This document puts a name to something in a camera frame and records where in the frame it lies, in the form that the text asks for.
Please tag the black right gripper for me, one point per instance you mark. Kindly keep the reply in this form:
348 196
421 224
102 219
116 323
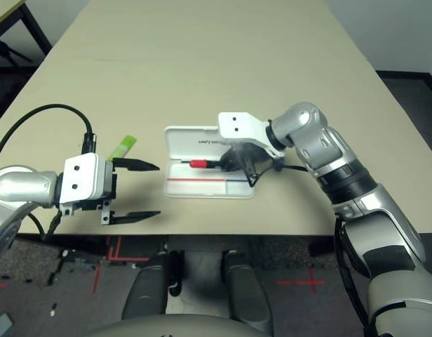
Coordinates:
251 159

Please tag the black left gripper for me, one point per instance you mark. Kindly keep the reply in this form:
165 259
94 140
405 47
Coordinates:
113 186

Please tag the black marker with red cap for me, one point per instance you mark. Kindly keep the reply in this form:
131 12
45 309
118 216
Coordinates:
198 164

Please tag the white hinged pencil case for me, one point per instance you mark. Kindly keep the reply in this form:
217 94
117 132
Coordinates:
195 189

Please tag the green highlighter pen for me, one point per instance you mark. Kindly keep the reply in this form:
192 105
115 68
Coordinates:
126 144

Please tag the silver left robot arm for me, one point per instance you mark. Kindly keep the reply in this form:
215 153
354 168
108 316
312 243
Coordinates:
23 184

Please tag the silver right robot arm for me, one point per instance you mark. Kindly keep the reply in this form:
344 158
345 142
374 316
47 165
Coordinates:
307 130

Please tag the dark grey robot left leg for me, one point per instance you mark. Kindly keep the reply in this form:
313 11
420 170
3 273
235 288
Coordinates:
149 291

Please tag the dark grey robot leg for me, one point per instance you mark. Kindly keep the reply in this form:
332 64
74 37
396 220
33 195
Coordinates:
247 291
149 291

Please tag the dark grey robot right leg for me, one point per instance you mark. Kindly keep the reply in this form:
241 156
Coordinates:
247 291

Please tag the small black white floor item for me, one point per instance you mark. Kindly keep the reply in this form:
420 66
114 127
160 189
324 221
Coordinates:
53 309

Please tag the grey robot torso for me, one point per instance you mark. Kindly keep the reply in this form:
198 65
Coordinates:
174 330

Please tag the black-framed side table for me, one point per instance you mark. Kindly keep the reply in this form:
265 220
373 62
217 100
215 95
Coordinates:
39 29

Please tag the flat grey floor box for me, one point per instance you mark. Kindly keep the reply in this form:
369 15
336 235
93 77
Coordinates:
0 328

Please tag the black tripod stand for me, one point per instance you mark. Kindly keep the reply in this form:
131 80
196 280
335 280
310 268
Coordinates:
0 47

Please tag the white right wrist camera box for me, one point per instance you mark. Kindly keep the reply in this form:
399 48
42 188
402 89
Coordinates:
237 128

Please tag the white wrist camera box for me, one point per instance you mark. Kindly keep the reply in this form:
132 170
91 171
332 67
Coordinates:
237 128
81 179

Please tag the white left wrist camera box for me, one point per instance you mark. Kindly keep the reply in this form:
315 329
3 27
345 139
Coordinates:
81 179

